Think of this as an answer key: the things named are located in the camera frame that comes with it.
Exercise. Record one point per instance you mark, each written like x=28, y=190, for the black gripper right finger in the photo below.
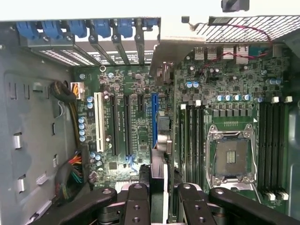
x=197, y=206

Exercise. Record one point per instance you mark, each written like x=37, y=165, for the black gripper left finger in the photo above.
x=137, y=206

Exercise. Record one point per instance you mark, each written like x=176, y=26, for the metal socket cover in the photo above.
x=241, y=187

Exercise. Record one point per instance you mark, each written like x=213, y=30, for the CPU socket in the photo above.
x=232, y=154

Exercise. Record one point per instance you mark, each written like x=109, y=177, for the black RAM slot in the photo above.
x=276, y=145
x=269, y=145
x=262, y=145
x=189, y=140
x=202, y=140
x=284, y=145
x=196, y=140
x=183, y=140

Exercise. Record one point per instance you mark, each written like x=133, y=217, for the long black expansion slot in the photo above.
x=127, y=126
x=114, y=126

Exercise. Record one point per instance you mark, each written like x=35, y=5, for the blue expansion slot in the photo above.
x=155, y=122

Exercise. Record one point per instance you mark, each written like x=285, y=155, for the white expansion slot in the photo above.
x=99, y=122

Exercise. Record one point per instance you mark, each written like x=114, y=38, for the short black expansion slot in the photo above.
x=141, y=103

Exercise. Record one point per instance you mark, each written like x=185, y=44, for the open black PC case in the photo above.
x=293, y=140

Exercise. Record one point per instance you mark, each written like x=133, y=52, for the green motherboard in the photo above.
x=140, y=82

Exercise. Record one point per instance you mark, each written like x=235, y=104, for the white power connector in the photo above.
x=78, y=90

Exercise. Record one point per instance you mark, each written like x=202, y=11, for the silver USB port block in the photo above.
x=205, y=52

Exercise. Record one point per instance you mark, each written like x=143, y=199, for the silver network port block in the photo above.
x=234, y=55

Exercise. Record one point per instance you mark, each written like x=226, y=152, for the blue video port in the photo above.
x=259, y=51

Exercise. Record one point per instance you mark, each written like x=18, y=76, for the blue card latch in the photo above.
x=27, y=30
x=102, y=28
x=151, y=23
x=51, y=30
x=125, y=28
x=77, y=28

